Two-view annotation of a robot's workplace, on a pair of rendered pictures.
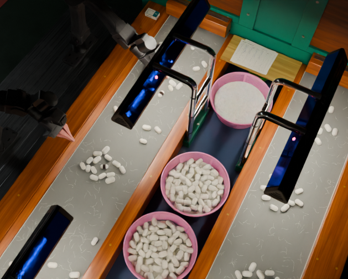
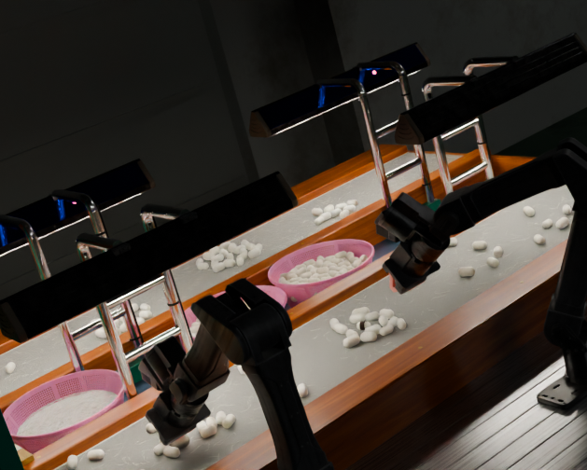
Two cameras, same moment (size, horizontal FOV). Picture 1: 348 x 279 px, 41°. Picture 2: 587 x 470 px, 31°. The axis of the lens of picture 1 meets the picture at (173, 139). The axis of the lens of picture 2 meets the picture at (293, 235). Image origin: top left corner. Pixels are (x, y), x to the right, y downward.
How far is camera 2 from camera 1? 2.89 m
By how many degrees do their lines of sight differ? 96
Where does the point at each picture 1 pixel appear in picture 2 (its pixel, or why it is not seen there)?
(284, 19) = not seen: outside the picture
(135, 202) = (331, 290)
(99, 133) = (354, 365)
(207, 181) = not seen: hidden behind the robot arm
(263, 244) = (189, 285)
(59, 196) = (454, 297)
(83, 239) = not seen: hidden behind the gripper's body
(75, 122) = (391, 361)
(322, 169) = (40, 347)
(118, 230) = (370, 269)
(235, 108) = (86, 407)
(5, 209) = (546, 269)
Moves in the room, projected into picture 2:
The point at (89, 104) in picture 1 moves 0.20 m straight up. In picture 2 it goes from (351, 384) to (325, 286)
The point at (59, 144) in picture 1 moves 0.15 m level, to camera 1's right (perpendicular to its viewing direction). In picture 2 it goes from (433, 334) to (363, 336)
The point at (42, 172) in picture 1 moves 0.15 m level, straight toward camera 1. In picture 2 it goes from (473, 304) to (451, 280)
